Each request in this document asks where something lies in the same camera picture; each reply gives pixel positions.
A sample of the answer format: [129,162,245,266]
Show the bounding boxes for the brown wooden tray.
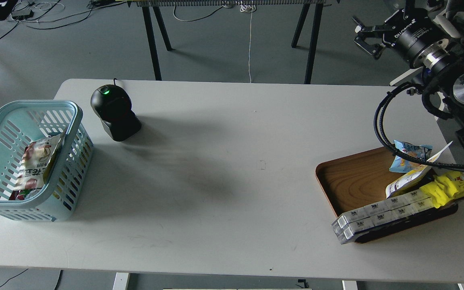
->
[315,147,458,243]

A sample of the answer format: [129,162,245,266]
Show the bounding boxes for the white blue yellow pouch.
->
[385,140,452,199]

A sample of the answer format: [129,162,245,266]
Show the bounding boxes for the black power adapter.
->
[11,8,34,21]

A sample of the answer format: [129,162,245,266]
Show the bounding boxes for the black barcode scanner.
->
[90,84,142,142]

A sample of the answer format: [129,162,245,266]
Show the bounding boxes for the clear wrapped white box pack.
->
[331,189,434,244]

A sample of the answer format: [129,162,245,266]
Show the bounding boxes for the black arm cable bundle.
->
[374,83,464,174]

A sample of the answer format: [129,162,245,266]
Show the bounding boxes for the blue snack bag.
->
[389,140,433,174]

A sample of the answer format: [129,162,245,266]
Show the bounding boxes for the yellow cartoon snack bag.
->
[419,171,464,209]

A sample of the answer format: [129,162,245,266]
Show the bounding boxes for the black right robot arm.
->
[353,0,464,172]

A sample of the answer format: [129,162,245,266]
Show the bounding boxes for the red white snack bag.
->
[9,133,65,201]

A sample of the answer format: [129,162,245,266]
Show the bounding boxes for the black trestle table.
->
[127,0,329,85]

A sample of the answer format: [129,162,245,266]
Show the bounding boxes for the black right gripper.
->
[352,0,456,69]

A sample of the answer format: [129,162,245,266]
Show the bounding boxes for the light blue plastic basket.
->
[0,100,93,222]

